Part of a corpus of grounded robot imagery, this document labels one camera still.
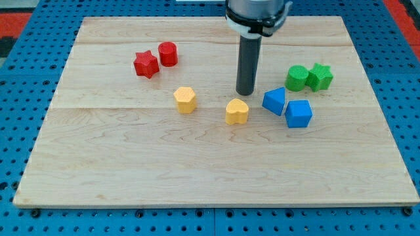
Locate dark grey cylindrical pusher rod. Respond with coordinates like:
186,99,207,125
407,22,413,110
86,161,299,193
236,36,261,96

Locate yellow heart block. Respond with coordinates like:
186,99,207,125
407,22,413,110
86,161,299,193
225,98,249,125

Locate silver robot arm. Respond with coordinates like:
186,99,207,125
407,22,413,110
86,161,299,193
225,0,293,96

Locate green star block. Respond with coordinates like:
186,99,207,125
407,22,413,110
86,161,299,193
305,63,333,92

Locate red star block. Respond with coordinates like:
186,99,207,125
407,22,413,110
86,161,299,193
133,50,159,79

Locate green cylinder block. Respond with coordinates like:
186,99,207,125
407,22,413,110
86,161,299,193
285,65,309,92

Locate blue triangle block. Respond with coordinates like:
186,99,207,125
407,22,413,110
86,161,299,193
262,87,285,116

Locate yellow hexagon block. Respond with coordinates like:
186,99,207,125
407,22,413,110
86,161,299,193
173,87,197,114

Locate blue cube block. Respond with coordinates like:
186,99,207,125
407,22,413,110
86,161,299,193
285,100,312,128

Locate red cylinder block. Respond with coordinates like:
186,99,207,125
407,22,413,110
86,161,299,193
158,41,178,67

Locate light wooden board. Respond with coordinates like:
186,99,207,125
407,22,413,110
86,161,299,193
13,16,419,209

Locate blue perforated metal base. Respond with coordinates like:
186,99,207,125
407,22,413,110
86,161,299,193
1,0,419,235

